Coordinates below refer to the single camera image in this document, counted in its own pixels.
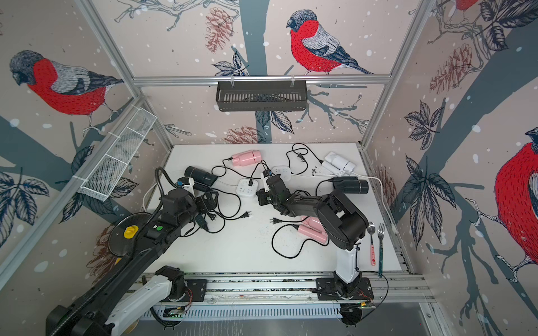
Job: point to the white folded blow dryer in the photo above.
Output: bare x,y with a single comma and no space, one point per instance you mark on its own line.
336,163

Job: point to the white wire mesh basket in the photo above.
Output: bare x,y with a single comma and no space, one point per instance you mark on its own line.
120,147

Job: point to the black metal wall shelf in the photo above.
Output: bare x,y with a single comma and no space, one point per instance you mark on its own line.
262,96

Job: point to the pink blow dryer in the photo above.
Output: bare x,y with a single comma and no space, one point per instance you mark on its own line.
246,158
312,228

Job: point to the dark folded blow dryer left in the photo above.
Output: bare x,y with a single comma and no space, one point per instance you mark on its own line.
200,176

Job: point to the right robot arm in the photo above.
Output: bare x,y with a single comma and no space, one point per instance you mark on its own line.
340,218

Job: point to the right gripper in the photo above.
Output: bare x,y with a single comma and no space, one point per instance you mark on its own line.
262,197

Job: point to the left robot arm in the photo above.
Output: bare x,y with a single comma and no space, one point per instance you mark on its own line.
137,241

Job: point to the spoon with red handle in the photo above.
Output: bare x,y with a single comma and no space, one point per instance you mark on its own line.
371,229

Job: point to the yellow pot with lid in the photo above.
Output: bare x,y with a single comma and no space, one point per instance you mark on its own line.
122,240

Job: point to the pink folded blow dryer front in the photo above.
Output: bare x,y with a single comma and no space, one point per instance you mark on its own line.
312,228

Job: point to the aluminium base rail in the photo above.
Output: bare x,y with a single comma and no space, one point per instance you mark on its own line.
306,287

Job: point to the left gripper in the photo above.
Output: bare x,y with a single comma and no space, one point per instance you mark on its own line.
211,203

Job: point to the dark blow dryer right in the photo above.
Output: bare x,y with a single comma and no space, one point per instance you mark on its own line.
350,185

